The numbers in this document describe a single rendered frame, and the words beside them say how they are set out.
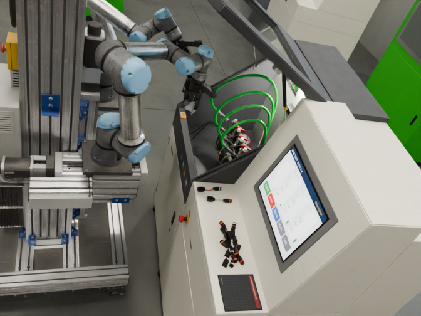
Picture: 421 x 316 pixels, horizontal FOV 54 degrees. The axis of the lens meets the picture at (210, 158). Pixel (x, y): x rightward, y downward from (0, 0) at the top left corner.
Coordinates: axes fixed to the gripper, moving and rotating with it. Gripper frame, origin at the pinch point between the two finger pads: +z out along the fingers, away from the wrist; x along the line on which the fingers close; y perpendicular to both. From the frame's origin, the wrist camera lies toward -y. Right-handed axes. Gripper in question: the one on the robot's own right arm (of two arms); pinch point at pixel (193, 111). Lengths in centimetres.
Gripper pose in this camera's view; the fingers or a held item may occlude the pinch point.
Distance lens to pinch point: 206.7
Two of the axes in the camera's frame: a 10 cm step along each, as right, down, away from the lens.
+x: 1.6, 6.9, -7.1
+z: -2.6, 7.2, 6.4
